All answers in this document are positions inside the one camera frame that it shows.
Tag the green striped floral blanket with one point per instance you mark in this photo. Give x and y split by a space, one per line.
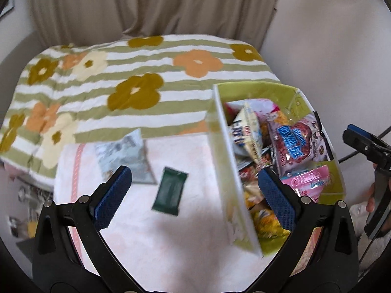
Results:
91 79

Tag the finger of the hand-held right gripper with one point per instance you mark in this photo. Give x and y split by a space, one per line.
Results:
360 130
356 143

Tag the pink cloth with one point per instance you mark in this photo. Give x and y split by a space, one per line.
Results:
7 174

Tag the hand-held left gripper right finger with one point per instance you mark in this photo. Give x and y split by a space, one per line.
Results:
275 198

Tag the yellow cheese snack packet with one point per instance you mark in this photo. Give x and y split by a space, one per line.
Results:
268 224

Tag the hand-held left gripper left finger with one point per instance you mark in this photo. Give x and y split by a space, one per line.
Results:
113 195

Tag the pale pink towel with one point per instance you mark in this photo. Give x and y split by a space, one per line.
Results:
183 250

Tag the person's right hand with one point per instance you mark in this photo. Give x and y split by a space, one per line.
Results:
371 198

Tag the green cardboard box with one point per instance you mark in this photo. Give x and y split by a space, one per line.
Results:
226 164

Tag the white yellow chip bag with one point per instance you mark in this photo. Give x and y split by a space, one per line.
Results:
247 134

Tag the white fluffy cloth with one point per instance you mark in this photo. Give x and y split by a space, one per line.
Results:
357 219

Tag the pink striped strawberry packet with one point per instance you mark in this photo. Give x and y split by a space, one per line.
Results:
308 183

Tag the chocolate sponge cake packet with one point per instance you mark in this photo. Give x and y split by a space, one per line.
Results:
293 146

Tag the dark green small packet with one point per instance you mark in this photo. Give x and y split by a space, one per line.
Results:
169 193

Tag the grey-green snack packet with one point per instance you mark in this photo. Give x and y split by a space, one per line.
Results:
128 155

